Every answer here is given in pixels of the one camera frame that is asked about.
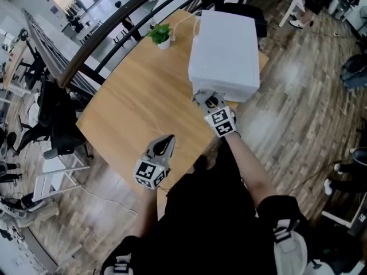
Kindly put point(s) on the green plant in white pot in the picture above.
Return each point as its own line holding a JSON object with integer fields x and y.
{"x": 164, "y": 43}

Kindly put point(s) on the white step stool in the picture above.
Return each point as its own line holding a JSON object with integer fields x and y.
{"x": 47, "y": 182}

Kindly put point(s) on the person's black shoe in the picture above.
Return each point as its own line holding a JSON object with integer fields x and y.
{"x": 200, "y": 162}

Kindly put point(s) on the white box appliance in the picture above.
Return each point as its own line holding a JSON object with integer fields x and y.
{"x": 226, "y": 50}

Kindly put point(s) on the person's left forearm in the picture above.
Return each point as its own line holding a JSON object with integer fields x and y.
{"x": 147, "y": 211}

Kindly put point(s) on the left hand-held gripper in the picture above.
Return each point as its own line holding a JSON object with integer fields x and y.
{"x": 150, "y": 172}

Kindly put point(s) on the person's right forearm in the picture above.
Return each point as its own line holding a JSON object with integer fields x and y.
{"x": 246, "y": 168}

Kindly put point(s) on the black office chair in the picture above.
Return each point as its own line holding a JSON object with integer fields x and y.
{"x": 246, "y": 13}
{"x": 57, "y": 119}
{"x": 33, "y": 73}

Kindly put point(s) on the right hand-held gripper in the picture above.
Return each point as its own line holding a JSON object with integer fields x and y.
{"x": 220, "y": 122}

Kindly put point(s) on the person's black clothing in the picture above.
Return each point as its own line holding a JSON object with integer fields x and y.
{"x": 206, "y": 225}

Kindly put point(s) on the white desk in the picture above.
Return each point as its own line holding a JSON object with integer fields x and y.
{"x": 286, "y": 13}

